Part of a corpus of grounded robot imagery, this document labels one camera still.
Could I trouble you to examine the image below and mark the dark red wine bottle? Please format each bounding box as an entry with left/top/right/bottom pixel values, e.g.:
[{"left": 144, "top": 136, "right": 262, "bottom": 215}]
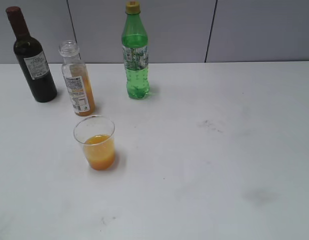
[{"left": 5, "top": 6, "right": 57, "bottom": 103}]

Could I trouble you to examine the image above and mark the green soda bottle yellow cap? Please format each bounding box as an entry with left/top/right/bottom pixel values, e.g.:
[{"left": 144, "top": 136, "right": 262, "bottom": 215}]
[{"left": 121, "top": 0, "right": 150, "bottom": 100}]

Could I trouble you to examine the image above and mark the transparent plastic cup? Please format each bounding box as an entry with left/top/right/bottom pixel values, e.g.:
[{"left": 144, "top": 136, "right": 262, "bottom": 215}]
[{"left": 73, "top": 115, "right": 116, "bottom": 171}]

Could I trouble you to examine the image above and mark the orange juice bottle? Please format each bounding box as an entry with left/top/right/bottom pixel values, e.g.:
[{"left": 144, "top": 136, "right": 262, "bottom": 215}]
[{"left": 59, "top": 40, "right": 95, "bottom": 117}]

